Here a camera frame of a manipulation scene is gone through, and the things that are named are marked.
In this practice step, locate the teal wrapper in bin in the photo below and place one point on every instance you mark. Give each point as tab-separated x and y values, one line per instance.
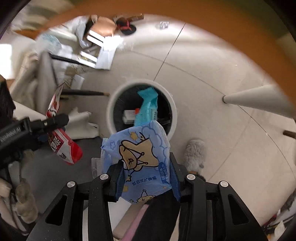
149	108

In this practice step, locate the blue cartoon snack bag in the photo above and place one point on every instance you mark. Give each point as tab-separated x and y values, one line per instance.
143	156

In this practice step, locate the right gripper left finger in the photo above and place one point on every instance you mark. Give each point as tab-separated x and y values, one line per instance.
63	219

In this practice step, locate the white round trash bin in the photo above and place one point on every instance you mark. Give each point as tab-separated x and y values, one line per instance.
125	97

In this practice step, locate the white table leg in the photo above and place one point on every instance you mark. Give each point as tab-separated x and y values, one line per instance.
267	98

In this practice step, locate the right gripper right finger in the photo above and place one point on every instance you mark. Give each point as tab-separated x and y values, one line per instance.
210	211

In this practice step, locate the red white snack wrapper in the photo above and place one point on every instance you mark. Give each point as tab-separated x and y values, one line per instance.
59	141

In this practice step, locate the cardboard box on floor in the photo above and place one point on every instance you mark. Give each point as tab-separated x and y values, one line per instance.
101	25

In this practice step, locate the grey fluffy slipper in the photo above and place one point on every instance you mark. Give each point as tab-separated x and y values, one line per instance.
195	156

